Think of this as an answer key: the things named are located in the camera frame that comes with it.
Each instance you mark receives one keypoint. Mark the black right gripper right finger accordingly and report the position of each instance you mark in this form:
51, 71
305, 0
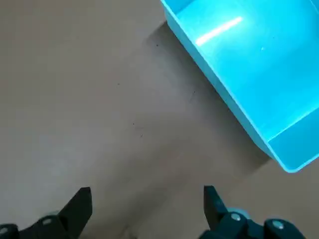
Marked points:
216, 219

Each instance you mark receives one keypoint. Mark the blue plastic box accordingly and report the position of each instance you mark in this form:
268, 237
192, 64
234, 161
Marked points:
249, 74

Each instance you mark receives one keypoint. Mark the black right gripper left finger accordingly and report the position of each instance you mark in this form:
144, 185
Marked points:
72, 214

